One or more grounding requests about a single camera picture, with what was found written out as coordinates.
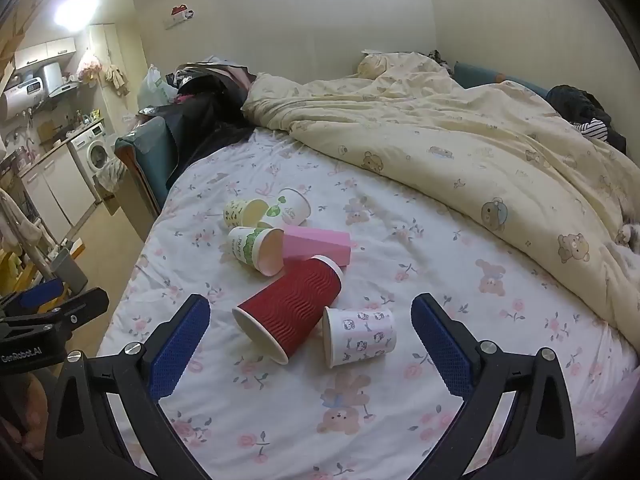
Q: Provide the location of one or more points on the tall white cabinet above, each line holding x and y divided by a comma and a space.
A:
107, 42

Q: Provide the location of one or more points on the striped garment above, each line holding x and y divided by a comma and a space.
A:
593, 129

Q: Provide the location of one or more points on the red ribbed paper cup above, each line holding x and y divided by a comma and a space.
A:
292, 302

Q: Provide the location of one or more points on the pink hanging bag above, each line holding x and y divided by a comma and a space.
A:
90, 66

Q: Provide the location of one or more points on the white wall cabinets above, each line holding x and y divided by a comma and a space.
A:
45, 51

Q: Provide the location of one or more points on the pink box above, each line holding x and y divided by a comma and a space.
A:
316, 243

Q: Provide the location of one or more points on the light hanging garment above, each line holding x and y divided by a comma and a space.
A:
17, 222

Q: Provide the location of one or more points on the ceiling light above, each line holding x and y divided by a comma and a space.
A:
71, 11

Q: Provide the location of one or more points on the wall socket with red plug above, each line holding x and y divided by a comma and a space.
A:
179, 16

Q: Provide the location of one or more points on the grey floor bin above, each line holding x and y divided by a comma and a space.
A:
70, 270

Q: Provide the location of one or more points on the white green print paper cup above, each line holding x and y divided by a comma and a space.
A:
247, 247

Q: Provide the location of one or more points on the white water heater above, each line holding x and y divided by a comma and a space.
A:
21, 101

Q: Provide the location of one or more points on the dark clothes heap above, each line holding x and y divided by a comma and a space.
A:
575, 101

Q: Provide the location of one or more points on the white plastic bag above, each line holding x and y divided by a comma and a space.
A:
152, 87

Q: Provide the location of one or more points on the teal headboard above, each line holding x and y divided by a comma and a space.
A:
477, 74

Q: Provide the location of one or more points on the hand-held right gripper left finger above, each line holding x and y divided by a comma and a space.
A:
179, 352

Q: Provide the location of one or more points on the silver range hood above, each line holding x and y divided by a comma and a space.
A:
52, 79

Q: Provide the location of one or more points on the grey white cat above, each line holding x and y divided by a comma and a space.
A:
630, 237

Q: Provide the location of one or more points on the white base cabinets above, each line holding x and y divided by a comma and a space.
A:
60, 190

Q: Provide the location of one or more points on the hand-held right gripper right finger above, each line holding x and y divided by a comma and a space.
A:
444, 352

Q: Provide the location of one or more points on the teal bed frame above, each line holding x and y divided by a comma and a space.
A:
147, 155

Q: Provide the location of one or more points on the bed with floral sheet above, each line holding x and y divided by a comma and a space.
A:
400, 245

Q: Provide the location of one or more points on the white cartoon print paper cup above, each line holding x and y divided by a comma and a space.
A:
361, 335

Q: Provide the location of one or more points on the yellow paper cup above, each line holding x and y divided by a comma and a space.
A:
234, 212

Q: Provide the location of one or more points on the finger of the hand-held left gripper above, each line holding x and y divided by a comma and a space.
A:
40, 294
80, 309

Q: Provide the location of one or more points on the person's left hand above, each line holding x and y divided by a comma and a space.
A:
31, 410

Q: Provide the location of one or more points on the beige hanging cloth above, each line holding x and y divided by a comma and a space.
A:
117, 79

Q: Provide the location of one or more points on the cream bear print quilt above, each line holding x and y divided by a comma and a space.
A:
450, 135

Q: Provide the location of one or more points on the white green leaf paper cup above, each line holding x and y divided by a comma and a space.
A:
294, 206

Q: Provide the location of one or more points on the black clothing pile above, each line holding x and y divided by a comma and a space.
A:
210, 120

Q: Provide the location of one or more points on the white washing machine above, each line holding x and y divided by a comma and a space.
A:
95, 152

